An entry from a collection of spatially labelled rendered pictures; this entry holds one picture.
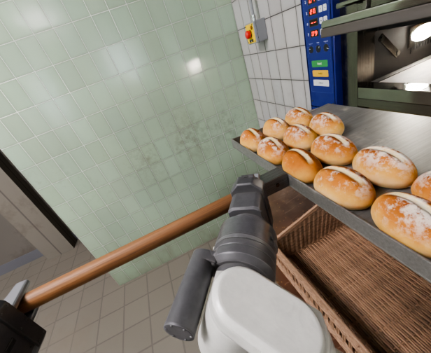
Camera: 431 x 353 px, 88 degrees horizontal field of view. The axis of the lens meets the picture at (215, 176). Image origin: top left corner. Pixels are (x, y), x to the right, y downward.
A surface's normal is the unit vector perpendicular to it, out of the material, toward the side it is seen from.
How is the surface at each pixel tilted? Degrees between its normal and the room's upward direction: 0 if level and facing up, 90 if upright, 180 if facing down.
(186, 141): 90
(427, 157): 1
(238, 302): 28
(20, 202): 90
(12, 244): 90
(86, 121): 90
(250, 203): 1
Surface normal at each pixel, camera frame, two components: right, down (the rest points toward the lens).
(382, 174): -0.82, 0.21
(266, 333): 0.16, -0.78
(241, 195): -0.31, -0.83
